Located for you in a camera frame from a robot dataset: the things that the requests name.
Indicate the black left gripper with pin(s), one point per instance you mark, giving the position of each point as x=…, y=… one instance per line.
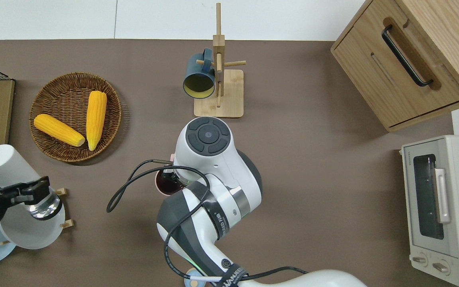
x=0, y=205

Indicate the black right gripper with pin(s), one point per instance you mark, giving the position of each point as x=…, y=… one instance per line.
x=171, y=177

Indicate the pink mug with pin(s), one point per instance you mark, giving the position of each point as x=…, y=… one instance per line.
x=169, y=190

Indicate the glass water bottle white cap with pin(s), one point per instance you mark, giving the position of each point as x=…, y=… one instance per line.
x=6, y=165

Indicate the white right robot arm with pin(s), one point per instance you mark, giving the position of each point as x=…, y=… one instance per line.
x=221, y=167

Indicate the grey plate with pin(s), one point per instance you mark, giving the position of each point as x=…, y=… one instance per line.
x=30, y=231

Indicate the wooden plate rack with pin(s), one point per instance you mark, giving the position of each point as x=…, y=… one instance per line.
x=67, y=224

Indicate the yellow corn cob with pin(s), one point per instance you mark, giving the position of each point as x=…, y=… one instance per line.
x=96, y=119
x=58, y=129

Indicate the dark blue mug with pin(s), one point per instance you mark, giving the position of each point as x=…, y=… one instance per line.
x=199, y=85

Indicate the wooden mug rack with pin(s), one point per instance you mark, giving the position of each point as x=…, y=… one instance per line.
x=229, y=99

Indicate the brown wicker basket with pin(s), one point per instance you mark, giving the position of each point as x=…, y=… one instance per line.
x=62, y=95

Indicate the brown table mat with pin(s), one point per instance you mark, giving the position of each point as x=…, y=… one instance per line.
x=313, y=179

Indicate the wooden cabinet box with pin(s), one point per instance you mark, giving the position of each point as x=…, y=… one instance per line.
x=432, y=59

